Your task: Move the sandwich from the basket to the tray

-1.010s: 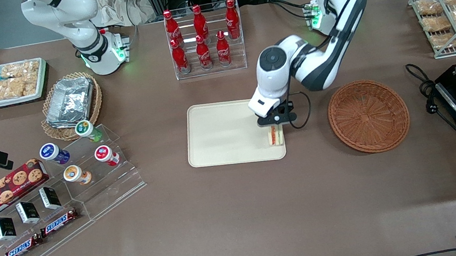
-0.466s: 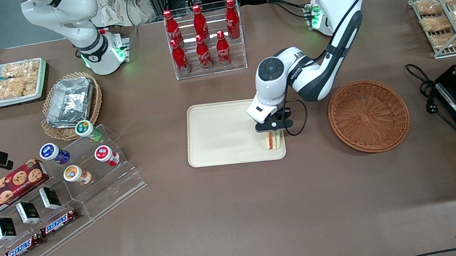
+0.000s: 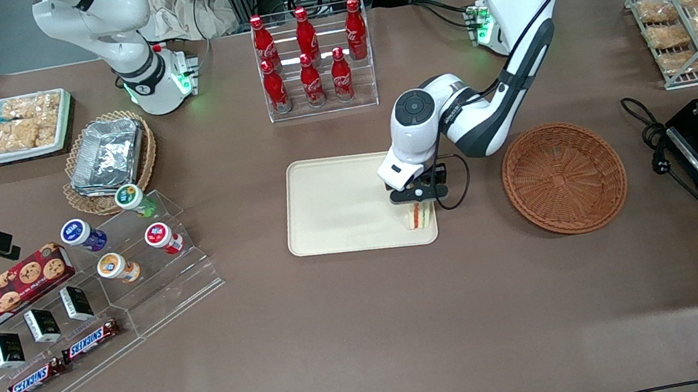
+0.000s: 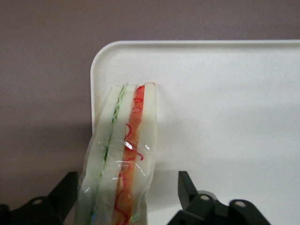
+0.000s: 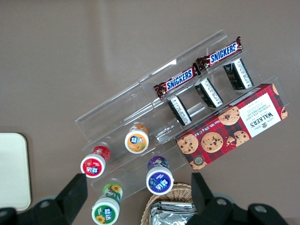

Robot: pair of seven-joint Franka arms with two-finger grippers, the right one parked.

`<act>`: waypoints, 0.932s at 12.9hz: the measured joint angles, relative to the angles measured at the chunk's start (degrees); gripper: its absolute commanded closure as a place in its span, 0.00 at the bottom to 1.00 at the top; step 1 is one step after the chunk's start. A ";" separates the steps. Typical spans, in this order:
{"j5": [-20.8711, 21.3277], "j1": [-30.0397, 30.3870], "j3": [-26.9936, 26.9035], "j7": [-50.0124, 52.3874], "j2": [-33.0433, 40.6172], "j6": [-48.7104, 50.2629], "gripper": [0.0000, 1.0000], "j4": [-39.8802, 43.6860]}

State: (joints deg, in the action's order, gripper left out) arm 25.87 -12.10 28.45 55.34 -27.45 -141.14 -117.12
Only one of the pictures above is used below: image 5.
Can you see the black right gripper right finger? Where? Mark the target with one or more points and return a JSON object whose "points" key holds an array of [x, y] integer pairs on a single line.
{"points": [[206, 194]]}

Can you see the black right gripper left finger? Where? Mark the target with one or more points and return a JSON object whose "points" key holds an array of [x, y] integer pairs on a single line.
{"points": [[72, 194]]}

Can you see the woven wicker basket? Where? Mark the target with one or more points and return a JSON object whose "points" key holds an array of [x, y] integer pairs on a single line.
{"points": [[171, 193]]}

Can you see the foil wrapped sandwich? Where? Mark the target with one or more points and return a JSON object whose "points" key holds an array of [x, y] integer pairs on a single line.
{"points": [[171, 214]]}

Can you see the cream white tray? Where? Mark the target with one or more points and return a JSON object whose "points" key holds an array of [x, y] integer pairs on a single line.
{"points": [[12, 171]]}

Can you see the green gum bottle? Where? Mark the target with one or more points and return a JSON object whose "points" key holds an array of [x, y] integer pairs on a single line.
{"points": [[106, 207]]}

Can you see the red gum bottle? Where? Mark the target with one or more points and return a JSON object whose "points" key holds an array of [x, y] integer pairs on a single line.
{"points": [[95, 162]]}

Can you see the purple gum bottle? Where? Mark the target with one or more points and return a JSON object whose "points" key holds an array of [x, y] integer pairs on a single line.
{"points": [[159, 178]]}

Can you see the red Walkers shortbread cookie box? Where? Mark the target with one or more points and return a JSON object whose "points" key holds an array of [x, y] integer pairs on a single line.
{"points": [[232, 126]]}

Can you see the orange gum bottle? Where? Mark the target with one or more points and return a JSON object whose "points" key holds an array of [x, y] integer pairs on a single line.
{"points": [[137, 140]]}

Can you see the small black white snack box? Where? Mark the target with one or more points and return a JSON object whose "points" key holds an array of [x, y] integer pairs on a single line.
{"points": [[180, 110], [209, 92], [239, 74]]}

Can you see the clear acrylic tiered display stand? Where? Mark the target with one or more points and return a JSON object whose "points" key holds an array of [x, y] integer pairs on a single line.
{"points": [[150, 112]]}

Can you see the Snickers chocolate bar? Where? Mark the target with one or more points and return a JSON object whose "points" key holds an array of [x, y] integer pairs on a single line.
{"points": [[220, 54], [179, 80]]}

